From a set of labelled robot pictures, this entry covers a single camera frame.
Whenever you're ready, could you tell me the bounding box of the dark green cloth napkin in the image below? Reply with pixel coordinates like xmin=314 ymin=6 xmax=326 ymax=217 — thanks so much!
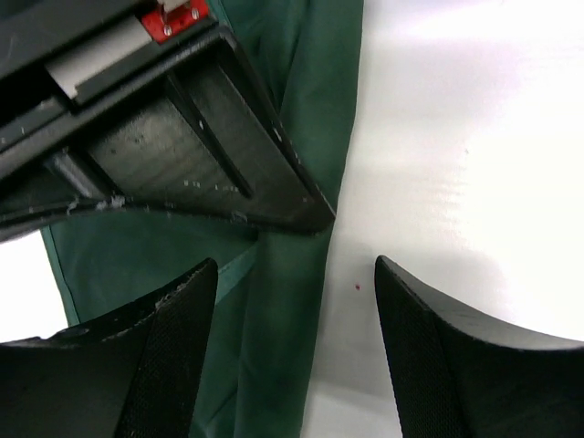
xmin=0 ymin=0 xmax=366 ymax=438

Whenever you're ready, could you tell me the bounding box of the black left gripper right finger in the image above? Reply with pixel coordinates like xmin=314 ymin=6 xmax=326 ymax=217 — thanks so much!
xmin=374 ymin=255 xmax=583 ymax=437

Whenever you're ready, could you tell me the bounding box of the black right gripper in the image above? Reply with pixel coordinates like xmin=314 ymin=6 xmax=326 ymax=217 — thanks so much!
xmin=1 ymin=1 xmax=214 ymax=151

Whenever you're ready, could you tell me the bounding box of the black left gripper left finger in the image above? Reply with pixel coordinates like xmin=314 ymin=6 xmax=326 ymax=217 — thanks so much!
xmin=1 ymin=259 xmax=217 ymax=437

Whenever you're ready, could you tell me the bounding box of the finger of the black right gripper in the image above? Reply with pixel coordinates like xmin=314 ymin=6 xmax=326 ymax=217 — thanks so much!
xmin=1 ymin=25 xmax=334 ymax=240

